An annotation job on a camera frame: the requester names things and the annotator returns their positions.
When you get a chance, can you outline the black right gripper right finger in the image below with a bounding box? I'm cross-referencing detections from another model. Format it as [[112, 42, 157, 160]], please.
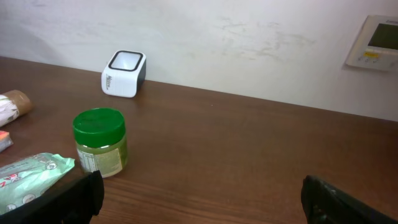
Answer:
[[301, 175, 397, 224]]

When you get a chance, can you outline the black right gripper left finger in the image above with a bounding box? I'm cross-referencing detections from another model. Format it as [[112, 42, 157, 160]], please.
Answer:
[[1, 170, 104, 224]]

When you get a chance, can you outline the teal tissue pack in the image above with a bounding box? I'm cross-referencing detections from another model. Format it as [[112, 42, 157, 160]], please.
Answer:
[[1, 152, 75, 215]]

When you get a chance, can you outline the green lid jar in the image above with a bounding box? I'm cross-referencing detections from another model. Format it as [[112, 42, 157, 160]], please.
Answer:
[[73, 108, 128, 178]]

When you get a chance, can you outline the orange tissue pack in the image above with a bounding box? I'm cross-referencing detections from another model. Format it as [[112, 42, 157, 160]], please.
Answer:
[[0, 131, 13, 152]]

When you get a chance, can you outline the white tube gold cap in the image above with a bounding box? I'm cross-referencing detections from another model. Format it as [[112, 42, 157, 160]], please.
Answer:
[[1, 90, 33, 126]]

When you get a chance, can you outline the white barcode scanner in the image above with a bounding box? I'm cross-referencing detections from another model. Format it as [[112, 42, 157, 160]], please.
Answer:
[[101, 50, 147, 98]]

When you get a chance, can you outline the beige wall control panel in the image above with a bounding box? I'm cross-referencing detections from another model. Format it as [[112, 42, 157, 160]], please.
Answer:
[[346, 15, 397, 72]]

